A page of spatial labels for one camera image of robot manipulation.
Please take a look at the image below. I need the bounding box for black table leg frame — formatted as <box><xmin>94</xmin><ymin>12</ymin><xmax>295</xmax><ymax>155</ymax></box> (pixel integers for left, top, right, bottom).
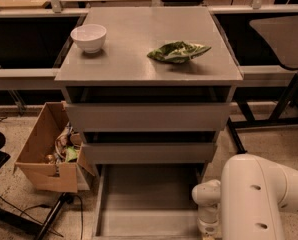
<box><xmin>227</xmin><ymin>73</ymin><xmax>298</xmax><ymax>154</ymax></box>

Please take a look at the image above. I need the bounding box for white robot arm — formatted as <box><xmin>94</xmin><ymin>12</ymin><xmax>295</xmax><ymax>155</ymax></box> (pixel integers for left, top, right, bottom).
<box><xmin>192</xmin><ymin>154</ymin><xmax>298</xmax><ymax>240</ymax></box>

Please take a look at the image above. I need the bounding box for brown cardboard box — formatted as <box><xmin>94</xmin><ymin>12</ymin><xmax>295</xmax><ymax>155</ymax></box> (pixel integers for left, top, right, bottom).
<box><xmin>15</xmin><ymin>102</ymin><xmax>95</xmax><ymax>193</ymax></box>

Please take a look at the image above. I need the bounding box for grey tilted board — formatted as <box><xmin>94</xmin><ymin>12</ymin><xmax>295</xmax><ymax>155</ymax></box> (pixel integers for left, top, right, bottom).
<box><xmin>250</xmin><ymin>15</ymin><xmax>298</xmax><ymax>71</ymax></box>

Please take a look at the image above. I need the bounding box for black tripod stand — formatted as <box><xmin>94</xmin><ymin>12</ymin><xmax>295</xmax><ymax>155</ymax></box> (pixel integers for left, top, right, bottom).
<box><xmin>34</xmin><ymin>192</ymin><xmax>73</xmax><ymax>240</ymax></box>

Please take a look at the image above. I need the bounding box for grey drawer cabinet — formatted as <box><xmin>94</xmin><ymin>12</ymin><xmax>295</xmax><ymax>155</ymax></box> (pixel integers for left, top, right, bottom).
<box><xmin>54</xmin><ymin>6</ymin><xmax>244</xmax><ymax>240</ymax></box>

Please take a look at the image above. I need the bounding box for clutter inside cardboard box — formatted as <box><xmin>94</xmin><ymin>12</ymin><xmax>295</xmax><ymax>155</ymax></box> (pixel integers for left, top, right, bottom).
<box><xmin>44</xmin><ymin>123</ymin><xmax>82</xmax><ymax>164</ymax></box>

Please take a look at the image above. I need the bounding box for grey top drawer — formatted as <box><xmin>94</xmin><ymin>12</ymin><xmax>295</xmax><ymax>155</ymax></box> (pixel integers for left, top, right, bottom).
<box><xmin>65</xmin><ymin>103</ymin><xmax>229</xmax><ymax>132</ymax></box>

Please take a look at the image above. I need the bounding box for grey bottom drawer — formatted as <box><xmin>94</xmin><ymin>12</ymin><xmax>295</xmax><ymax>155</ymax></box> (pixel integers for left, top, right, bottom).
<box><xmin>92</xmin><ymin>164</ymin><xmax>201</xmax><ymax>240</ymax></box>

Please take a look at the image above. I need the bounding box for grey drawer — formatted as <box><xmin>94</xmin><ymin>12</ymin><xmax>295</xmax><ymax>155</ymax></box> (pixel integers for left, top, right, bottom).
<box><xmin>92</xmin><ymin>164</ymin><xmax>201</xmax><ymax>240</ymax></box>
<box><xmin>65</xmin><ymin>103</ymin><xmax>229</xmax><ymax>132</ymax></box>
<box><xmin>82</xmin><ymin>143</ymin><xmax>217</xmax><ymax>164</ymax></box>

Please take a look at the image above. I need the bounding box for grey middle drawer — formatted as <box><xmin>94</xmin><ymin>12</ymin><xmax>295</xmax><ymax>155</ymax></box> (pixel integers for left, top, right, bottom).
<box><xmin>82</xmin><ymin>143</ymin><xmax>217</xmax><ymax>164</ymax></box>

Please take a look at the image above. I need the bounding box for green leaf-shaped dish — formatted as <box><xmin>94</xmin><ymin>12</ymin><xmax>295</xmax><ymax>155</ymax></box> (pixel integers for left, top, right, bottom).
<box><xmin>147</xmin><ymin>41</ymin><xmax>211</xmax><ymax>64</ymax></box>

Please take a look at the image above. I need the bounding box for white ceramic bowl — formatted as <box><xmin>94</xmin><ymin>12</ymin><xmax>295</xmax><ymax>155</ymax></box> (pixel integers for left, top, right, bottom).
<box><xmin>70</xmin><ymin>24</ymin><xmax>107</xmax><ymax>53</ymax></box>

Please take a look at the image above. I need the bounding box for black floor cable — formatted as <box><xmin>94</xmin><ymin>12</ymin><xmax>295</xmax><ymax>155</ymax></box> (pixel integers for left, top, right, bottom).
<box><xmin>0</xmin><ymin>183</ymin><xmax>85</xmax><ymax>240</ymax></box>

